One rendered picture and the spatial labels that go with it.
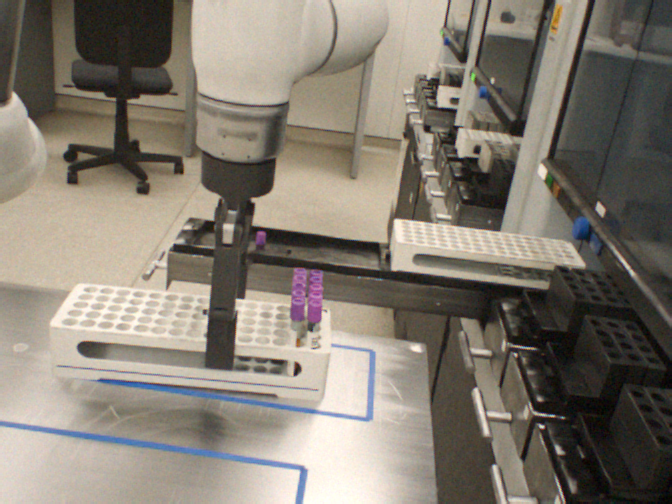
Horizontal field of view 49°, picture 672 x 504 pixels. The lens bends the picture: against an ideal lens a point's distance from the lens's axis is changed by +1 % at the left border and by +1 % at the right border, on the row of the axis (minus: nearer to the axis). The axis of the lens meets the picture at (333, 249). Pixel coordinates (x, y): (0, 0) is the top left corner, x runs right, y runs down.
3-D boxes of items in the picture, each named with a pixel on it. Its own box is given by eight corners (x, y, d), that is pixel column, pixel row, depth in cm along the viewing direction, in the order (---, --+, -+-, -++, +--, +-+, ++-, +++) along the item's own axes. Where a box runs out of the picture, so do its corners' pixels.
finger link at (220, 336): (231, 298, 74) (228, 312, 71) (228, 340, 76) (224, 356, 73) (216, 296, 74) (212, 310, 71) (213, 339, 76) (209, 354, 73)
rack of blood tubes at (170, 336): (324, 352, 89) (330, 308, 87) (324, 401, 80) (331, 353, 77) (78, 328, 87) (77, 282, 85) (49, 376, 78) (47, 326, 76)
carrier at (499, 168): (506, 202, 150) (513, 174, 148) (496, 201, 150) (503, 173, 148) (497, 184, 161) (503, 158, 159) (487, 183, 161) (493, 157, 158)
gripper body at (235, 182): (208, 135, 77) (204, 216, 81) (195, 159, 69) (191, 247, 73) (279, 144, 77) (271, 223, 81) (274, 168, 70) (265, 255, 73)
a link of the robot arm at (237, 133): (189, 99, 66) (186, 161, 69) (288, 112, 67) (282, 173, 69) (204, 80, 75) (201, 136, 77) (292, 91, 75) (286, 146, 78)
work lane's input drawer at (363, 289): (568, 306, 129) (582, 260, 125) (591, 347, 116) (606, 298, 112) (160, 253, 128) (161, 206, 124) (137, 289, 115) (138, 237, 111)
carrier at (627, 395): (663, 503, 72) (682, 454, 69) (642, 500, 72) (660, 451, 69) (625, 428, 82) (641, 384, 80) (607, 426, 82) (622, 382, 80)
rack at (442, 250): (560, 274, 124) (570, 241, 122) (576, 301, 115) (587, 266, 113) (388, 251, 124) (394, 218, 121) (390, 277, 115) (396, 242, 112)
